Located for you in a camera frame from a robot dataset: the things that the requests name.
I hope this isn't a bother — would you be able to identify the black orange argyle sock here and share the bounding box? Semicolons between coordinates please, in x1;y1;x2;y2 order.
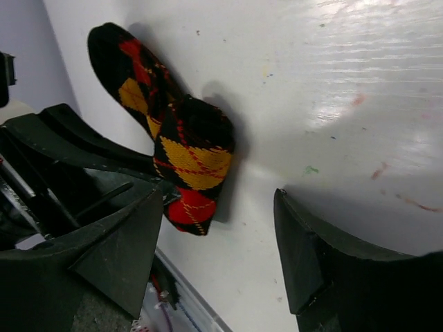
87;22;235;236

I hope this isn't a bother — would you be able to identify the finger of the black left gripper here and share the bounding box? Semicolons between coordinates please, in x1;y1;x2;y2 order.
2;104;161;180
1;131;180;242

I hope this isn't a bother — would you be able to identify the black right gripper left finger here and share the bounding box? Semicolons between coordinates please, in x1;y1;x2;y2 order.
1;190;163;331

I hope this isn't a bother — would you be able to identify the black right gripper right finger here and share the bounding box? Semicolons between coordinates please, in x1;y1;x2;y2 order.
273;189;442;331

